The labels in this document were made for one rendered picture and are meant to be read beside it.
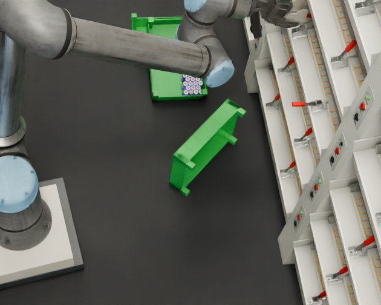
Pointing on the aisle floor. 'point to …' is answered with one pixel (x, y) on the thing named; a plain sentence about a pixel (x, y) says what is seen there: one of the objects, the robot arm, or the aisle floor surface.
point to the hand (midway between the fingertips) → (306, 18)
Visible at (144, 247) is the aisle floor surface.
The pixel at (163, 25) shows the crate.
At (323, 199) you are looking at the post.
